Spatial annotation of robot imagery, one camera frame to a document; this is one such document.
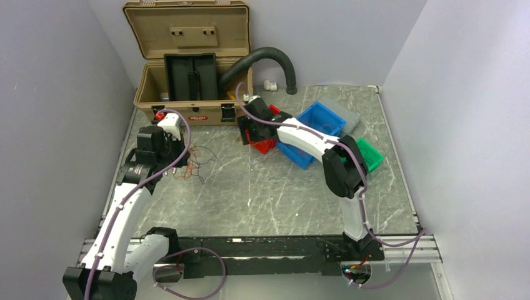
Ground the purple wire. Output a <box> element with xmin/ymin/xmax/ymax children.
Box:
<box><xmin>188</xmin><ymin>144</ymin><xmax>219</xmax><ymax>185</ymax></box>
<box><xmin>357</xmin><ymin>147</ymin><xmax>382</xmax><ymax>166</ymax></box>

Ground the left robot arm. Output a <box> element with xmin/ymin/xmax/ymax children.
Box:
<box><xmin>62</xmin><ymin>125</ymin><xmax>191</xmax><ymax>299</ymax></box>

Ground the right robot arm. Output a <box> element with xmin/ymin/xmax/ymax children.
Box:
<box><xmin>237</xmin><ymin>97</ymin><xmax>370</xmax><ymax>259</ymax></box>

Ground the red plastic bin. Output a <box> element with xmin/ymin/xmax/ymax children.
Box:
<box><xmin>246</xmin><ymin>128</ymin><xmax>276</xmax><ymax>154</ymax></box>

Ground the yellow tool in toolbox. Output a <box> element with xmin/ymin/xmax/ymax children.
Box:
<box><xmin>227</xmin><ymin>91</ymin><xmax>236</xmax><ymax>100</ymax></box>

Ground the white pipe fitting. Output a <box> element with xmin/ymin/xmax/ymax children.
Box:
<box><xmin>263</xmin><ymin>80</ymin><xmax>278</xmax><ymax>91</ymax></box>

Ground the blue plastic bin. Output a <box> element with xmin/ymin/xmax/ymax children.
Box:
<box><xmin>276</xmin><ymin>101</ymin><xmax>346</xmax><ymax>170</ymax></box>

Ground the black toolbox tray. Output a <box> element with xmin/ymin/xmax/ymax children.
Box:
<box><xmin>164</xmin><ymin>53</ymin><xmax>218</xmax><ymax>101</ymax></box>

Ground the grey plastic case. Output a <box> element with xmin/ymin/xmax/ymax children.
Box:
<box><xmin>319</xmin><ymin>97</ymin><xmax>360</xmax><ymax>137</ymax></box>

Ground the green plastic bin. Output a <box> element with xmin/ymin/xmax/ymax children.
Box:
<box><xmin>339</xmin><ymin>136</ymin><xmax>384</xmax><ymax>174</ymax></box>

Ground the tan plastic toolbox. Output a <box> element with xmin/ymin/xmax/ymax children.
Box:
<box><xmin>122</xmin><ymin>1</ymin><xmax>252</xmax><ymax>126</ymax></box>

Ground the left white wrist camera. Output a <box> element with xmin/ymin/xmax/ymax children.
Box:
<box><xmin>154</xmin><ymin>111</ymin><xmax>182</xmax><ymax>141</ymax></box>

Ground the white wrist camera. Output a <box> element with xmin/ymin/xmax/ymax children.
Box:
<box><xmin>154</xmin><ymin>111</ymin><xmax>182</xmax><ymax>141</ymax></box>
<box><xmin>243</xmin><ymin>94</ymin><xmax>261</xmax><ymax>104</ymax></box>

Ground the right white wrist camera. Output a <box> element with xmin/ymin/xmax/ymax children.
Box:
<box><xmin>243</xmin><ymin>94</ymin><xmax>261</xmax><ymax>104</ymax></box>

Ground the black corrugated hose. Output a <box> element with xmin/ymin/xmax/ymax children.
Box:
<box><xmin>219</xmin><ymin>46</ymin><xmax>299</xmax><ymax>96</ymax></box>

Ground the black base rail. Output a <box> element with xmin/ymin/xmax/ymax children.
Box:
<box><xmin>157</xmin><ymin>234</ymin><xmax>384</xmax><ymax>279</ymax></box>

